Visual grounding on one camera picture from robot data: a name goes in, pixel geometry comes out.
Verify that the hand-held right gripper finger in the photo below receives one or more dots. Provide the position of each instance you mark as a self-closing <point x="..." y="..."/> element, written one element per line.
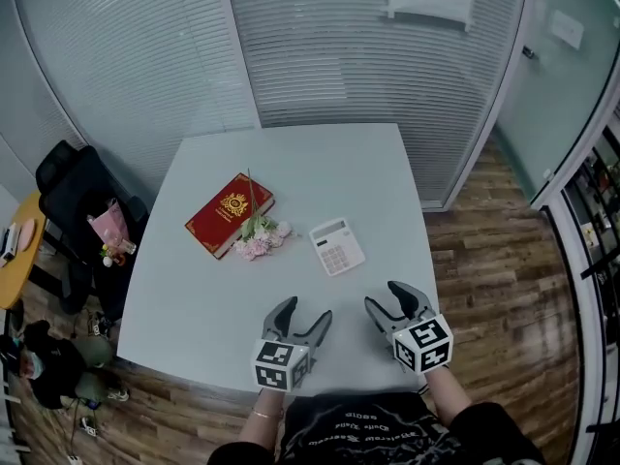
<point x="382" y="320"/>
<point x="412" y="300"/>

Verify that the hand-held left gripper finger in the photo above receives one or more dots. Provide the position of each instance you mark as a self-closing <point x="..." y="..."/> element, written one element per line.
<point x="282" y="318"/>
<point x="319" y="330"/>

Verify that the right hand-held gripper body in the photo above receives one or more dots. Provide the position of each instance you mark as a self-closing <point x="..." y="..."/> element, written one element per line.
<point x="424" y="342"/>

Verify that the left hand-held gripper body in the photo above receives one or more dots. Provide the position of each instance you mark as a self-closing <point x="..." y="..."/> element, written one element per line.
<point x="278" y="363"/>

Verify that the white calculator with pink keys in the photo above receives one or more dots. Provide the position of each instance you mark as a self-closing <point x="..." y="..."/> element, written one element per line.
<point x="336" y="247"/>

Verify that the person's left forearm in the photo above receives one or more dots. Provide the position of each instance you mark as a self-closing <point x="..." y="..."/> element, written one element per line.
<point x="261" y="429"/>

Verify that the person's right forearm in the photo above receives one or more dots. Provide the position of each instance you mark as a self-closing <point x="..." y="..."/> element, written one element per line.
<point x="445" y="395"/>

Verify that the white square table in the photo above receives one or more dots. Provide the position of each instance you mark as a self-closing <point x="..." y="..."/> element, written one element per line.
<point x="218" y="308"/>

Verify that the pink flower bunch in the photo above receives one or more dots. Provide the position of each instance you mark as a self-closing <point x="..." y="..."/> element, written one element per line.
<point x="261" y="238"/>

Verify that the red hardcover book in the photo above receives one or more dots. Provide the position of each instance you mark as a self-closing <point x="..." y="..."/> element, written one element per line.
<point x="223" y="216"/>

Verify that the black metal railing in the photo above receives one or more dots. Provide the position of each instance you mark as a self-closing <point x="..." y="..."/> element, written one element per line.
<point x="581" y="308"/>

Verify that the small black device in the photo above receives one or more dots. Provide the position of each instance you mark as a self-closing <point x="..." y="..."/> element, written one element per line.
<point x="94" y="404"/>

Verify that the small black-and-white device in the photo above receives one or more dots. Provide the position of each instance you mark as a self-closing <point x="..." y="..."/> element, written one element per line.
<point x="88" y="426"/>

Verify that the white power strip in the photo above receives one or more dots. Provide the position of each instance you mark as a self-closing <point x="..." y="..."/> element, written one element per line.
<point x="75" y="460"/>

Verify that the black office chair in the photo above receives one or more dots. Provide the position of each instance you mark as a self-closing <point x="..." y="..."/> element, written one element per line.
<point x="72" y="187"/>

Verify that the round wooden table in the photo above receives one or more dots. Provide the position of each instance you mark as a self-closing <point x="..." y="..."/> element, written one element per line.
<point x="19" y="274"/>

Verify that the pink plate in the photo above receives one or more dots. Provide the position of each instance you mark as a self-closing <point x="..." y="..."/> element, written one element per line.
<point x="26" y="234"/>

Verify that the white device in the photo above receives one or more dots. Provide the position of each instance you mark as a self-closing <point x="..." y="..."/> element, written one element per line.
<point x="7" y="242"/>

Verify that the small paper on glass door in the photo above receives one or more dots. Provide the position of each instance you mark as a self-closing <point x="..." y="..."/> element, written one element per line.
<point x="567" y="29"/>

